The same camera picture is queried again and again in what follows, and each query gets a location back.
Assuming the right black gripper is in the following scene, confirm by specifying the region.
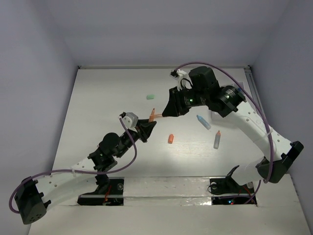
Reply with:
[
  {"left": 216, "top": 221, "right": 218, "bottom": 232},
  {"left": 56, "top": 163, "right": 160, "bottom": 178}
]
[{"left": 163, "top": 83, "right": 209, "bottom": 115}]

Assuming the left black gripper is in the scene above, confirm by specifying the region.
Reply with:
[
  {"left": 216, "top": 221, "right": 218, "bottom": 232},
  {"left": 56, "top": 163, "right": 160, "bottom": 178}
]
[{"left": 115, "top": 119, "right": 156, "bottom": 158}]

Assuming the orange utility knife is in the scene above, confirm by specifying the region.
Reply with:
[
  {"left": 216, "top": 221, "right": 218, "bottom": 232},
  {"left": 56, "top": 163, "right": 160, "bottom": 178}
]
[{"left": 148, "top": 108, "right": 163, "bottom": 122}]

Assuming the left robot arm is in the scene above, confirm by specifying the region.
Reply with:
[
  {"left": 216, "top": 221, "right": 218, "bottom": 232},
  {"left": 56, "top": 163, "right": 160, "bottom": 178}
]
[{"left": 9, "top": 117, "right": 156, "bottom": 225}]

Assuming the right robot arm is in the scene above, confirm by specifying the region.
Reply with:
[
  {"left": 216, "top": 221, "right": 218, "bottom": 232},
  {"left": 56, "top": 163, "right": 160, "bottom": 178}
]
[{"left": 162, "top": 66, "right": 304, "bottom": 192}]

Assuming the green eraser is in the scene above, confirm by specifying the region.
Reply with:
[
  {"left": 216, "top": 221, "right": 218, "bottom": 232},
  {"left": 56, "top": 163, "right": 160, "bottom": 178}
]
[{"left": 146, "top": 94, "right": 155, "bottom": 100}]

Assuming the orange eraser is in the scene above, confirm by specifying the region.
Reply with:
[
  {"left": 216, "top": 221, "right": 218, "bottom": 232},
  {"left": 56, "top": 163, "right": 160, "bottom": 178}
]
[{"left": 168, "top": 134, "right": 174, "bottom": 144}]

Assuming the white compartment organizer box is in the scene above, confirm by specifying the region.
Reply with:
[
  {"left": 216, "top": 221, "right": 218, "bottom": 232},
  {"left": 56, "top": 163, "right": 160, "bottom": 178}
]
[{"left": 211, "top": 83, "right": 239, "bottom": 122}]

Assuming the orange cap grey marker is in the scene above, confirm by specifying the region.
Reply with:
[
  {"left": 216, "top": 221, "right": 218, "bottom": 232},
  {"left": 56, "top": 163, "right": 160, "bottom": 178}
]
[{"left": 213, "top": 130, "right": 221, "bottom": 149}]

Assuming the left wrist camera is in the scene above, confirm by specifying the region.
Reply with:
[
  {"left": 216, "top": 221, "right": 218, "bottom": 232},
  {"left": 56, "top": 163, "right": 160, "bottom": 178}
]
[{"left": 120, "top": 112, "right": 138, "bottom": 129}]

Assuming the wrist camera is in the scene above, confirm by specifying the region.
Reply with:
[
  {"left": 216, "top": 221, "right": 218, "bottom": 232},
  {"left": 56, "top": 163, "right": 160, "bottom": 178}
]
[
  {"left": 170, "top": 69, "right": 192, "bottom": 91},
  {"left": 120, "top": 112, "right": 138, "bottom": 129}
]

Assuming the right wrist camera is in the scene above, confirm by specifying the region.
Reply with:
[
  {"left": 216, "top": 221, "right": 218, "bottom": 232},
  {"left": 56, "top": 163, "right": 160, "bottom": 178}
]
[{"left": 170, "top": 69, "right": 192, "bottom": 91}]

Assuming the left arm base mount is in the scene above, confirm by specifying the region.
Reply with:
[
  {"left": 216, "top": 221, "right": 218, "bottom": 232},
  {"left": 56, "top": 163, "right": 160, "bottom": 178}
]
[{"left": 77, "top": 175, "right": 124, "bottom": 206}]

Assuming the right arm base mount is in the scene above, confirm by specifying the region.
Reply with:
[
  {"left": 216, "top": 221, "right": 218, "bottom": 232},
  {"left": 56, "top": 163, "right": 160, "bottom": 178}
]
[{"left": 207, "top": 166, "right": 257, "bottom": 205}]

